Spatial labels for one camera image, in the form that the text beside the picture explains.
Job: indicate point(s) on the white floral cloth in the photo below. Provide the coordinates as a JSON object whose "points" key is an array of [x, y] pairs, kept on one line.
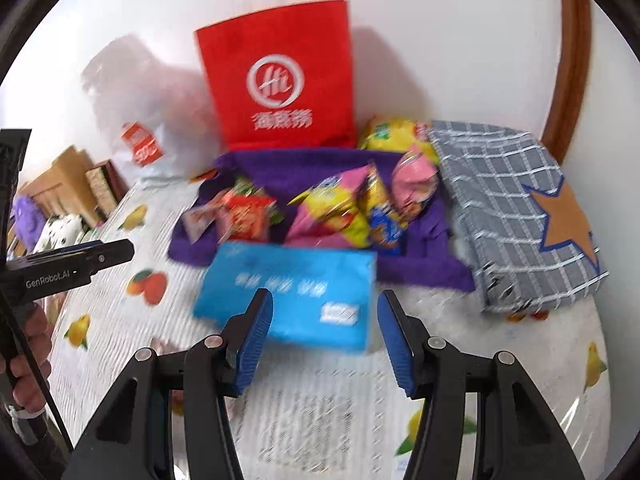
{"points": [[60, 227]]}

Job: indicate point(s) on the pink white snack packet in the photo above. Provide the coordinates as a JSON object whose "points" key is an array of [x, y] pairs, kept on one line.
{"points": [[200, 222]]}

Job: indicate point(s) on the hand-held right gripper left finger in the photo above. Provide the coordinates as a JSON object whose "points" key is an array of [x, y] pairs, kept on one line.
{"points": [[252, 345]]}

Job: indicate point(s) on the red snack packet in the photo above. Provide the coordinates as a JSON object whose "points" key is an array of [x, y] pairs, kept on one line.
{"points": [[245, 215]]}

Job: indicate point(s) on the white plastic shopping bag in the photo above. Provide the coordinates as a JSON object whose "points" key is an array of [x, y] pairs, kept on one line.
{"points": [[150, 95]]}

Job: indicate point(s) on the purple plush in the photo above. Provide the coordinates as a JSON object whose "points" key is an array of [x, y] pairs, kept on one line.
{"points": [[27, 220]]}

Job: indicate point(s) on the pink yellow snack packet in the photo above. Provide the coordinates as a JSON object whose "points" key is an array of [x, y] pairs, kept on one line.
{"points": [[325, 210]]}

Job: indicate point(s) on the brown wooden frame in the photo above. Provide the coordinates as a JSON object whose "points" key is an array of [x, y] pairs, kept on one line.
{"points": [[570, 60]]}

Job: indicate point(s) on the purple cloth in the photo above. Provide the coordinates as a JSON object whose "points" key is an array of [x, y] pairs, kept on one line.
{"points": [[310, 162]]}

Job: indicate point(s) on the person's left hand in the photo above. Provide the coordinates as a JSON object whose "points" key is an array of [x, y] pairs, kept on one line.
{"points": [[35, 340]]}

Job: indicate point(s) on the blue tissue pack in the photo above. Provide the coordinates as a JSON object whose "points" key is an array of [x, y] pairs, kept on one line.
{"points": [[290, 280]]}

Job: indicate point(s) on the yellow green snack bag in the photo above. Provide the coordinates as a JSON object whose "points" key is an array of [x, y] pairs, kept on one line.
{"points": [[390, 135]]}

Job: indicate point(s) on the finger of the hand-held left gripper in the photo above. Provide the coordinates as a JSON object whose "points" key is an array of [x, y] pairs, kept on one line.
{"points": [[112, 255], [75, 247]]}

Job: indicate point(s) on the grey checked star cloth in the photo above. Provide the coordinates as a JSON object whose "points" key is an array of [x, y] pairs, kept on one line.
{"points": [[490, 195]]}

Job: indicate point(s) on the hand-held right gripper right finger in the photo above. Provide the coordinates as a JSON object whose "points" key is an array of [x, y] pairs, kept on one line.
{"points": [[395, 345]]}

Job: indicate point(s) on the red paper bag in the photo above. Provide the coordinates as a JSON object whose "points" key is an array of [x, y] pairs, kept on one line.
{"points": [[280, 50]]}

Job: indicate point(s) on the fruit print sheet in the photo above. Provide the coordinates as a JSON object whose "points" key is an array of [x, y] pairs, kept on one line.
{"points": [[300, 400]]}

